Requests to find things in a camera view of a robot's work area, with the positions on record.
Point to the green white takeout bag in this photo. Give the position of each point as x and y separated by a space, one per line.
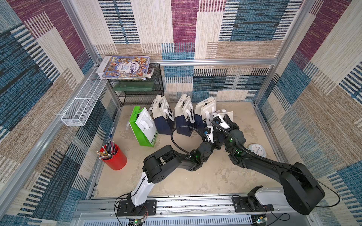
143 127

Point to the white round clock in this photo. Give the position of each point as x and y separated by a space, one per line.
257 149

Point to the white wire mesh basket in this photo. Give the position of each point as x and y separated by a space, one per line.
83 104

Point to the black wire mesh shelf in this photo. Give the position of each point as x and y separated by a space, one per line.
135 92

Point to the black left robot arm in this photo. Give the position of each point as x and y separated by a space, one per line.
164 161

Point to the red pencil cup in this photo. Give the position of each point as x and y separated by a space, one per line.
112 156

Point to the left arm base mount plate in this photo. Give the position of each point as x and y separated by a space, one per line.
127 208

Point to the colourful picture book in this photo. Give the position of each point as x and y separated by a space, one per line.
125 68

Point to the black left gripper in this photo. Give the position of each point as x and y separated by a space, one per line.
216 143

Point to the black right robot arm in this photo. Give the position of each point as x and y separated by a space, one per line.
301 189

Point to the navy white takeout bag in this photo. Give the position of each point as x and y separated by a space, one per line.
184 115
224 118
203 110
162 115

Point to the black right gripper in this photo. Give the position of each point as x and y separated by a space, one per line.
227 122

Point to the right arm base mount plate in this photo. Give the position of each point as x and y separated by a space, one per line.
250 203

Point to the green folder on shelf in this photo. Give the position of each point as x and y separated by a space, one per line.
134 86

